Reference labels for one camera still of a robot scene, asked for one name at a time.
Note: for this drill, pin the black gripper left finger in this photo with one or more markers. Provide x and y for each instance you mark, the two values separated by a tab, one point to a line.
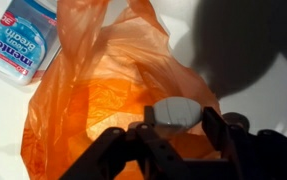
123	153

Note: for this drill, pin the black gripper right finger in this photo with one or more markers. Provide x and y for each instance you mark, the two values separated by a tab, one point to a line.
249	153

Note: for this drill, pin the small white container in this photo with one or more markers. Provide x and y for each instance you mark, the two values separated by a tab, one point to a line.
177	115

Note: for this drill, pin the orange plastic bag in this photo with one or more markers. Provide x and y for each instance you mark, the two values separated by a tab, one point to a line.
116	93

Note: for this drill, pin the blue Mentos gum box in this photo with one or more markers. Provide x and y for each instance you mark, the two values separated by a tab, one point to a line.
18	40

